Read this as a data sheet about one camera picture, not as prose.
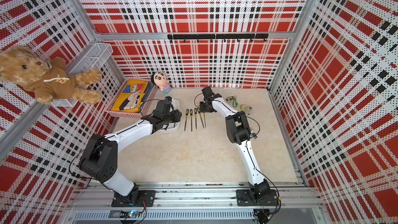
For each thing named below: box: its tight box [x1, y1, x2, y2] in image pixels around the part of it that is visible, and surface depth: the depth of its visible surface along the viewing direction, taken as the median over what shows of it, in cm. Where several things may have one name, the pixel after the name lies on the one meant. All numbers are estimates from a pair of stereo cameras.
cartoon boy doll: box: [150, 71, 171, 94], surface depth 113 cm
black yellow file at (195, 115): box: [194, 107, 197, 130], surface depth 109 cm
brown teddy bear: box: [0, 45, 103, 105], surface depth 54 cm
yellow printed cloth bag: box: [111, 78, 149, 114], surface depth 109 cm
